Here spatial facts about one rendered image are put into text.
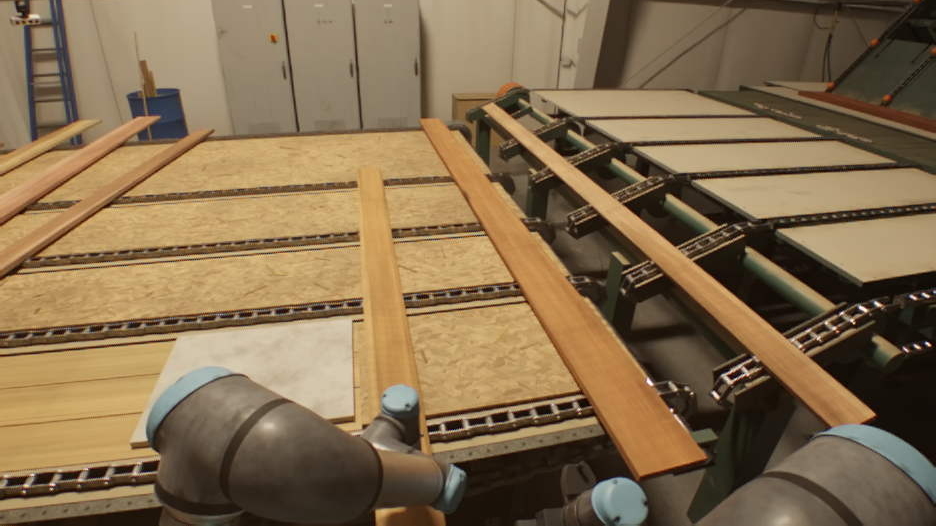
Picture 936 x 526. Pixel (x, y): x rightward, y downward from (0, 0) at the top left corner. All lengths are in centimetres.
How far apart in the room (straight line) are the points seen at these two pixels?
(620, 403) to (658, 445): 16
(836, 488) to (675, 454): 95
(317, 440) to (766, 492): 40
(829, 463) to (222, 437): 55
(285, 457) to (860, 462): 50
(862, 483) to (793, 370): 126
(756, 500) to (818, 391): 126
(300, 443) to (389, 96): 607
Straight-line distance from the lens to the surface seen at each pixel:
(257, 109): 659
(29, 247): 289
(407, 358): 154
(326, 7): 634
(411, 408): 95
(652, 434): 143
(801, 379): 172
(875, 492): 50
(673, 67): 858
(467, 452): 137
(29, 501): 164
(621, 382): 154
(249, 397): 57
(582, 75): 705
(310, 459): 53
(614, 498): 80
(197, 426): 58
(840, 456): 51
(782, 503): 45
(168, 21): 734
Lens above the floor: 191
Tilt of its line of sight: 27 degrees down
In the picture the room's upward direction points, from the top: 1 degrees clockwise
